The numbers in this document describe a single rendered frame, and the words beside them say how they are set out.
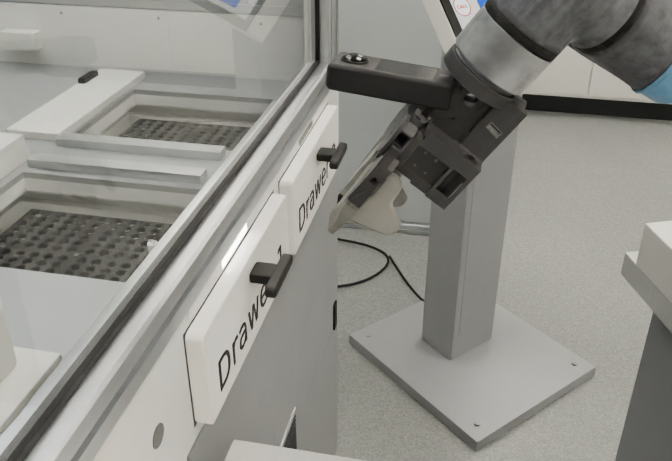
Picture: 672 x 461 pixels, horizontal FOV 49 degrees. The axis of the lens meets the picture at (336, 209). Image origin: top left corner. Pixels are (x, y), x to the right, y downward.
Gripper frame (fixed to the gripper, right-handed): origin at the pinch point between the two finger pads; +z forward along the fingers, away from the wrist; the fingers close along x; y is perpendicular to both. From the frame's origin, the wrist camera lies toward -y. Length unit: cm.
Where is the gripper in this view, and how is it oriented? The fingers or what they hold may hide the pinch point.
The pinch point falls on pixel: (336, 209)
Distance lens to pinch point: 73.3
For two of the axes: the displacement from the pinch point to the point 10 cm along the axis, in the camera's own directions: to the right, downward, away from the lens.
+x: 2.0, -4.7, 8.6
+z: -5.6, 6.6, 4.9
